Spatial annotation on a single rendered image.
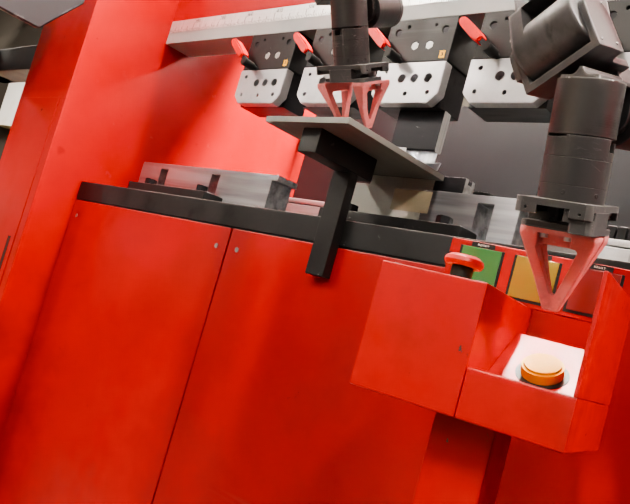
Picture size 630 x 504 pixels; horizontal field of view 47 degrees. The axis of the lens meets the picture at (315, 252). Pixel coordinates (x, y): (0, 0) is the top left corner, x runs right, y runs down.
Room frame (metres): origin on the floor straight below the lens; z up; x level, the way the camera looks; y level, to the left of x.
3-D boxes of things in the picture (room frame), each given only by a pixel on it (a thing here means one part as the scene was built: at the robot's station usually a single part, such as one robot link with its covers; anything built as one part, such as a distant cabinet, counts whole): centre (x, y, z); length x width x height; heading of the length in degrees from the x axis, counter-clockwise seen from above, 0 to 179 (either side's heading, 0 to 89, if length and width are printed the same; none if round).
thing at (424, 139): (1.29, -0.12, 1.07); 0.10 x 0.02 x 0.10; 46
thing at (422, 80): (1.31, -0.10, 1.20); 0.15 x 0.09 x 0.17; 46
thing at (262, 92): (1.58, 0.19, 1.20); 0.15 x 0.09 x 0.17; 46
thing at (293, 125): (1.18, -0.02, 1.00); 0.26 x 0.18 x 0.01; 136
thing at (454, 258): (0.72, -0.15, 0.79); 0.04 x 0.04 x 0.04
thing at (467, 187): (1.27, -0.15, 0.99); 0.20 x 0.03 x 0.03; 46
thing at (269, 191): (1.67, 0.27, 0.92); 0.50 x 0.06 x 0.10; 46
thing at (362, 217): (1.22, -0.11, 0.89); 0.30 x 0.05 x 0.03; 46
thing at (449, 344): (0.70, -0.19, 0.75); 0.20 x 0.16 x 0.18; 58
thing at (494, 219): (1.25, -0.16, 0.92); 0.39 x 0.06 x 0.10; 46
